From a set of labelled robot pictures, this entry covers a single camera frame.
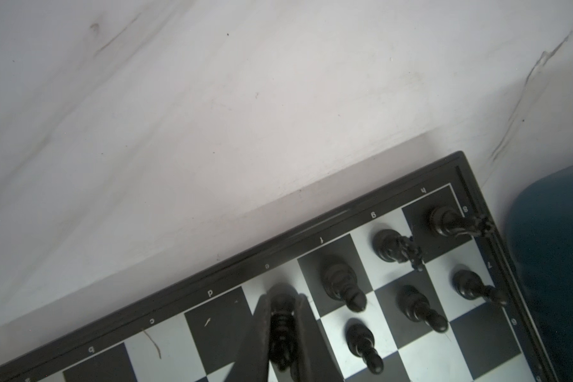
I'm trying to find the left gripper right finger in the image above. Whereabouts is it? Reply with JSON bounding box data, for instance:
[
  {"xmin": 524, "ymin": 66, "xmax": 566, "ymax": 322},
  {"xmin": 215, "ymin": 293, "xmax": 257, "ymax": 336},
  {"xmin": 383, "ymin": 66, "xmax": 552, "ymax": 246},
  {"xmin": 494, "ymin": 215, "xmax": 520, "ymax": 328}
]
[{"xmin": 293, "ymin": 294, "xmax": 344, "ymax": 381}]

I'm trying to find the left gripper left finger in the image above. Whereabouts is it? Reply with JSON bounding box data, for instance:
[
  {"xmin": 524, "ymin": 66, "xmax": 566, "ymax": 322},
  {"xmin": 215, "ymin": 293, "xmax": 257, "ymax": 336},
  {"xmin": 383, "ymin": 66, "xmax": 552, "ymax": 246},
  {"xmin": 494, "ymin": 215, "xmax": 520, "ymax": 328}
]
[{"xmin": 225, "ymin": 294, "xmax": 272, "ymax": 382}]

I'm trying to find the black king piece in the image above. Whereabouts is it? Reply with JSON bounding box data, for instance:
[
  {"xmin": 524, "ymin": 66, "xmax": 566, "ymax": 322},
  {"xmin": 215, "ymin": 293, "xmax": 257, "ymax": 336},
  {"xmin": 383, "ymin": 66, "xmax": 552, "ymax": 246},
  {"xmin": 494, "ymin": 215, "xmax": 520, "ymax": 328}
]
[{"xmin": 268, "ymin": 283, "xmax": 298, "ymax": 372}]

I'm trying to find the black bishop piece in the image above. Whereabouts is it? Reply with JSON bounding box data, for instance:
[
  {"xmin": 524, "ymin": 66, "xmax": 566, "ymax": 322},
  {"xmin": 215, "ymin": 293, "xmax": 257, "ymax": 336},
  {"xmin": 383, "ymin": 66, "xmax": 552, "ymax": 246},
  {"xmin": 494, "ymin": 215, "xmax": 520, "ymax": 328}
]
[{"xmin": 320, "ymin": 259, "xmax": 367, "ymax": 313}]

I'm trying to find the black pawn f7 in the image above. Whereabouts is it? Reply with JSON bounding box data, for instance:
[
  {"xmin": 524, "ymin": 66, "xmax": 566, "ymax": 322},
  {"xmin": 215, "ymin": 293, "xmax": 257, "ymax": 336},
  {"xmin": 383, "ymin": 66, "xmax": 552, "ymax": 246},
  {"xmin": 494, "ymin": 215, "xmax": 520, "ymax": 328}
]
[{"xmin": 345, "ymin": 319, "xmax": 385, "ymax": 375}]

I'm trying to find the black pawn g7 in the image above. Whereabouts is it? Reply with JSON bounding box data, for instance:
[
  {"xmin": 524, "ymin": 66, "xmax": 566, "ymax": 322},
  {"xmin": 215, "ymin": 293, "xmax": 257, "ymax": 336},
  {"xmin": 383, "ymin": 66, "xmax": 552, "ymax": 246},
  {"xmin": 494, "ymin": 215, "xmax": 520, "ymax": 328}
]
[{"xmin": 396, "ymin": 285, "xmax": 449, "ymax": 333}]

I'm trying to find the black white chessboard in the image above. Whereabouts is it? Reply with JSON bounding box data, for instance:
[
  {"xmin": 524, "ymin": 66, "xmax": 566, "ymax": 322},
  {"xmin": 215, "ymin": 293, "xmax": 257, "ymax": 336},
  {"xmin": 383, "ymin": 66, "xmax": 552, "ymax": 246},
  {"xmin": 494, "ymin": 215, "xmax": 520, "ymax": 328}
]
[{"xmin": 0, "ymin": 151, "xmax": 558, "ymax": 381}]

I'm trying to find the black knight piece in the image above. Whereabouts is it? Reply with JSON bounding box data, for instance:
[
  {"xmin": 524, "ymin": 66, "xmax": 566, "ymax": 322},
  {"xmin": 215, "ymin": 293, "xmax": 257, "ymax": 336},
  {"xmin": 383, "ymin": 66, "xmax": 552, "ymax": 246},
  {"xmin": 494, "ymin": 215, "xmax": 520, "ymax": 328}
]
[{"xmin": 372, "ymin": 229, "xmax": 424, "ymax": 272}]

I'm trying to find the black pawn h7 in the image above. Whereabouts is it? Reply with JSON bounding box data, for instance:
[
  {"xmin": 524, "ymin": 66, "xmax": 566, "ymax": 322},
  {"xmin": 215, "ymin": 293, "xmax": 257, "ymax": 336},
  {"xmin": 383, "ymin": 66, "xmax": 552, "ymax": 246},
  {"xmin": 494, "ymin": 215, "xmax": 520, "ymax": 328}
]
[{"xmin": 452, "ymin": 269, "xmax": 509, "ymax": 307}]

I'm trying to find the black rook piece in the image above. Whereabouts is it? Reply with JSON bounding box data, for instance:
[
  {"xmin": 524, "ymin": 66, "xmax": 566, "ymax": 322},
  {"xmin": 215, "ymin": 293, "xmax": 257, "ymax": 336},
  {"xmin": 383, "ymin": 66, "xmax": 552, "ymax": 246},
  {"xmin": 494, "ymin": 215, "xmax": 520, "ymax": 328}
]
[{"xmin": 429, "ymin": 206, "xmax": 496, "ymax": 237}]

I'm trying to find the dark teal plastic tray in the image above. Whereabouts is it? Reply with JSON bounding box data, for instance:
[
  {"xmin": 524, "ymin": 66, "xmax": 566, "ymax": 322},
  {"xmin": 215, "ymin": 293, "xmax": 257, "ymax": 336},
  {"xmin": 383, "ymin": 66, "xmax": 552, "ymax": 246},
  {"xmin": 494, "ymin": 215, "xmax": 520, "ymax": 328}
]
[{"xmin": 506, "ymin": 166, "xmax": 573, "ymax": 381}]

